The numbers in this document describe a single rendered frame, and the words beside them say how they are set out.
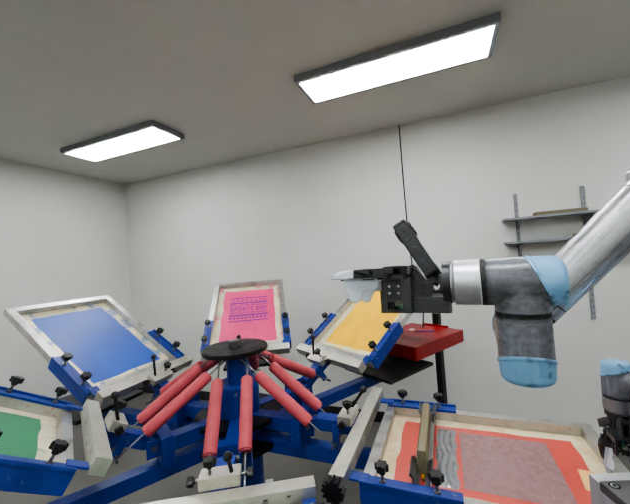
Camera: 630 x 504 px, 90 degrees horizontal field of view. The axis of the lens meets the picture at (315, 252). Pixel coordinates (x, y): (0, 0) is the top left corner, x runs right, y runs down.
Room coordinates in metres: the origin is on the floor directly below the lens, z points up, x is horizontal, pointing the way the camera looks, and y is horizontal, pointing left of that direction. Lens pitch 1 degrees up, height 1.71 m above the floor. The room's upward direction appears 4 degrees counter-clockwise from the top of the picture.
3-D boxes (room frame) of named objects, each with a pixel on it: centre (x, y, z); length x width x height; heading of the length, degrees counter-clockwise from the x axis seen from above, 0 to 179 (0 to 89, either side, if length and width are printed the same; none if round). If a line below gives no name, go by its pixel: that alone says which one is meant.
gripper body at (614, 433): (0.98, -0.90, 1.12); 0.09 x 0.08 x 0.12; 158
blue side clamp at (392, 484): (0.98, -0.24, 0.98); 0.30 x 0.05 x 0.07; 68
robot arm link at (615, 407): (0.99, -0.90, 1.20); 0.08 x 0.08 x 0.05
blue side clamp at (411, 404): (1.50, -0.44, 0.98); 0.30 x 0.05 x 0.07; 68
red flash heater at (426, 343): (2.42, -0.70, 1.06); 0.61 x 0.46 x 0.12; 128
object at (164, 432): (1.54, 0.42, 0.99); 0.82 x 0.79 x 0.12; 68
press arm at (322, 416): (1.36, -0.04, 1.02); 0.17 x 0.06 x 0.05; 68
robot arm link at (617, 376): (0.99, -0.90, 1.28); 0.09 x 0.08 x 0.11; 35
